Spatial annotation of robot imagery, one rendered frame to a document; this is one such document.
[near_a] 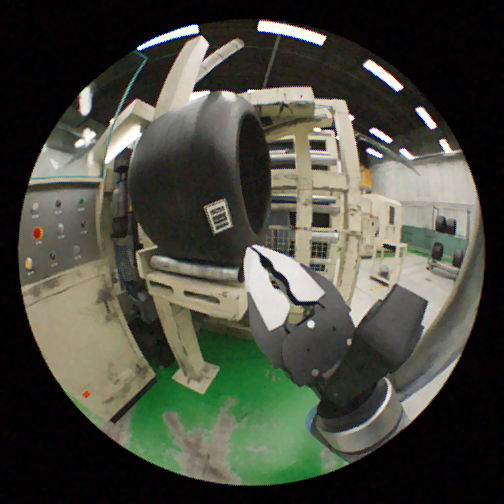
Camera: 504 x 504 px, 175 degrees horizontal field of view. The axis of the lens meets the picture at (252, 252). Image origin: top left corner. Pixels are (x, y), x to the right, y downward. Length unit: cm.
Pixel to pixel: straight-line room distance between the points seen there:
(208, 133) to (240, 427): 119
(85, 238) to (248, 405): 123
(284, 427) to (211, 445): 41
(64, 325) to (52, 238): 34
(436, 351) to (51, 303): 99
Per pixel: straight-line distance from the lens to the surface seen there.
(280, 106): 90
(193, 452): 108
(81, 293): 79
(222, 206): 27
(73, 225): 81
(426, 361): 29
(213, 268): 39
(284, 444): 105
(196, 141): 28
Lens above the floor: 104
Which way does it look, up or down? 13 degrees down
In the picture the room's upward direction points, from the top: straight up
